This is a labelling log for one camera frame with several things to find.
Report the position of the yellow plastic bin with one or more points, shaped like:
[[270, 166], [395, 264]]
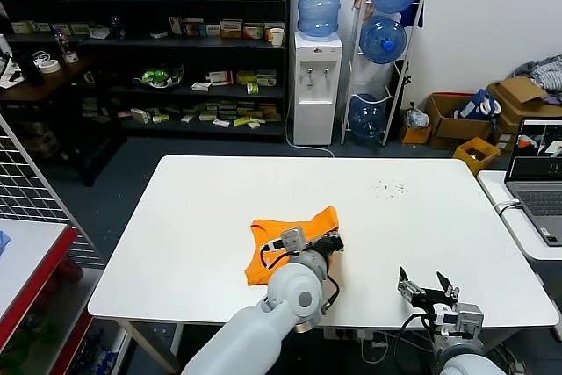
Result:
[[470, 160]]

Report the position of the light blue cloth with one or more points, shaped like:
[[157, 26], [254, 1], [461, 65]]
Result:
[[3, 243]]

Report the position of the grey crumpled plastic bag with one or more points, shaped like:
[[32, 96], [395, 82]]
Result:
[[416, 117]]

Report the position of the white tape roll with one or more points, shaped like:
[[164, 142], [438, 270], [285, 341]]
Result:
[[48, 67]]

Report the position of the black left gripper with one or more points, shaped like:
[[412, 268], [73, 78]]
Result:
[[328, 245]]

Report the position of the large brown cardboard box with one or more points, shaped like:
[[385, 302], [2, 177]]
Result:
[[518, 91]]

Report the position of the blue water jug, blue cap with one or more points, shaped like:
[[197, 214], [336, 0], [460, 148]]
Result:
[[381, 40]]

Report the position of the small white side table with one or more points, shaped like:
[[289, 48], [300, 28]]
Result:
[[522, 239]]

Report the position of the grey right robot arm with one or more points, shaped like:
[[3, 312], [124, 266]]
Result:
[[465, 362]]

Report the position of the pile of grey blue clothes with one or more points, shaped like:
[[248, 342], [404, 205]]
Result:
[[544, 72]]

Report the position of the white work table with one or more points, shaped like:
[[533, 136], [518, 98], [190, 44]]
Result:
[[197, 217]]

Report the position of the black cylindrical cup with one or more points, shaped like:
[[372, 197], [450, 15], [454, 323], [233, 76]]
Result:
[[31, 71]]

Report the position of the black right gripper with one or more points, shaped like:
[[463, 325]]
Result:
[[434, 297]]

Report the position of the pink hanging rag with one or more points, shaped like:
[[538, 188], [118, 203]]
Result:
[[364, 2]]

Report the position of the upright blue water jug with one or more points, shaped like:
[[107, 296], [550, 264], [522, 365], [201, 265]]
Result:
[[320, 2]]

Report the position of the white red medicine box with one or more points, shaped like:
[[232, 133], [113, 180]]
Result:
[[219, 78]]

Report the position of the empty blue water jug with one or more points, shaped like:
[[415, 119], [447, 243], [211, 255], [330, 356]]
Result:
[[367, 121]]

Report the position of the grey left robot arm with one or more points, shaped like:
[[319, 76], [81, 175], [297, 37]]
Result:
[[281, 300]]

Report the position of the dark blue hanging cloth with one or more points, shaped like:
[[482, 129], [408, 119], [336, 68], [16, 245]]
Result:
[[413, 16]]

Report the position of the grey open laptop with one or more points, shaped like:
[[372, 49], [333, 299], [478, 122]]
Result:
[[538, 204]]

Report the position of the white table red edge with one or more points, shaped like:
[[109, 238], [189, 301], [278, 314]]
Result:
[[26, 256]]

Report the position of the green white plastic bag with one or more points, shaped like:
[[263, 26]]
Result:
[[156, 77]]

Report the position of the white water dispenser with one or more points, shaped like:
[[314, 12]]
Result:
[[314, 120]]

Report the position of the blue white bag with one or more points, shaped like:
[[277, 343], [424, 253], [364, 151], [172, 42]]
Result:
[[472, 106]]

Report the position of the white power strip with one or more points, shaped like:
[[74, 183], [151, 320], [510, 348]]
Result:
[[347, 334]]

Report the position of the small yellow cardboard box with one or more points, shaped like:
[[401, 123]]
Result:
[[415, 136]]

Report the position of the scattered dark crumbs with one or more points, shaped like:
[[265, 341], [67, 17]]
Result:
[[391, 188]]

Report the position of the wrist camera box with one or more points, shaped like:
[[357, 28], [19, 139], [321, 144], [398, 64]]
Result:
[[293, 240], [465, 320]]

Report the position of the white metal jug rack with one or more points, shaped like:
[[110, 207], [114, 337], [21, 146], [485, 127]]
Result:
[[353, 63]]

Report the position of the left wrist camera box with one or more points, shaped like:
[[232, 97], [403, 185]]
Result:
[[293, 240]]

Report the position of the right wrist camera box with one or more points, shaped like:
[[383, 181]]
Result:
[[465, 320]]

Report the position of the black metal shelving unit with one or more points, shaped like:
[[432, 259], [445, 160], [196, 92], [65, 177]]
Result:
[[131, 43]]

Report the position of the clear bottle pink label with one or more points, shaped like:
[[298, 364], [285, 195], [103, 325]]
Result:
[[67, 47]]

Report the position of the dark brown wooden desk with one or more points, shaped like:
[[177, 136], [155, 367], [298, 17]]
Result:
[[48, 85]]

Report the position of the black tripod stand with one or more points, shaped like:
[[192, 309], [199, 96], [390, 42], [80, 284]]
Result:
[[404, 81]]

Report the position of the dark blue bottle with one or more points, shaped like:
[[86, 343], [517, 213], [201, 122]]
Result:
[[117, 28]]

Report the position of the orange t-shirt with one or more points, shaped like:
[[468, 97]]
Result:
[[268, 234]]

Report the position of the white paper cup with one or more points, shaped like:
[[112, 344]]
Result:
[[275, 38]]

